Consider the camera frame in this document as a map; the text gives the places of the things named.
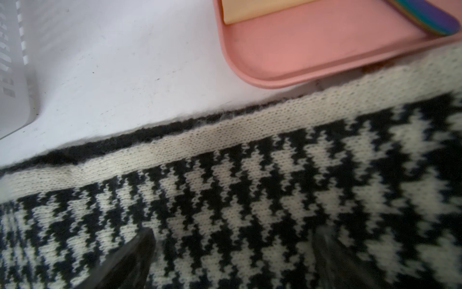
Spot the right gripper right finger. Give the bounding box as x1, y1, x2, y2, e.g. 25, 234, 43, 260
313, 226, 381, 289

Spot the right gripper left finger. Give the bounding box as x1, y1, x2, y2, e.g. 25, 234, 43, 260
77, 228, 156, 289

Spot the black white houndstooth scarf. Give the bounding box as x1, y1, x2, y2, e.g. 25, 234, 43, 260
1, 44, 462, 289

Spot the white perforated plastic basket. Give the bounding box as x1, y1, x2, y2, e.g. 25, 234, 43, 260
1, 1, 36, 138

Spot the pink plastic tray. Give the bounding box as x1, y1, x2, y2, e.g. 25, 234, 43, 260
214, 1, 462, 89

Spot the iridescent spoon on tray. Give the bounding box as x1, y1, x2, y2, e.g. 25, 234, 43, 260
387, 0, 461, 37

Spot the beige cutting board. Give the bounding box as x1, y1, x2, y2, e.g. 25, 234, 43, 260
221, 0, 313, 25

